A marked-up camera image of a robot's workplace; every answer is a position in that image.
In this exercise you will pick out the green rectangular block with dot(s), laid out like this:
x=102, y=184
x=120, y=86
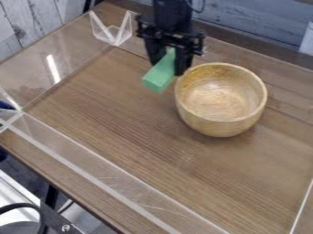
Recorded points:
x=161, y=75

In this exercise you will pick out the clear acrylic corner bracket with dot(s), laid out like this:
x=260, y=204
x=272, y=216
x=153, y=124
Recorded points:
x=113, y=35

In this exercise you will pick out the blue object at left edge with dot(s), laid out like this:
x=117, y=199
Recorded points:
x=6, y=106

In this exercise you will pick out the black metal bracket with screw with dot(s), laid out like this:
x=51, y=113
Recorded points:
x=51, y=220

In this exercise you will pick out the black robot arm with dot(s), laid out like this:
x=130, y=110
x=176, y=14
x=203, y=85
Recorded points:
x=178, y=8

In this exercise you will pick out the black table leg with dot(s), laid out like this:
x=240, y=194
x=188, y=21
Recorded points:
x=51, y=197

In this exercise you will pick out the clear acrylic barrier wall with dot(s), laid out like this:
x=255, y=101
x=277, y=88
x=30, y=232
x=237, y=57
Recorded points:
x=108, y=141

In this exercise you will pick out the light wooden bowl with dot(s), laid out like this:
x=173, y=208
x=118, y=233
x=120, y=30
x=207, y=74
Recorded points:
x=220, y=98

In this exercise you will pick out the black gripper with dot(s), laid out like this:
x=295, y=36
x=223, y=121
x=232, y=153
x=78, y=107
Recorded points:
x=165, y=31

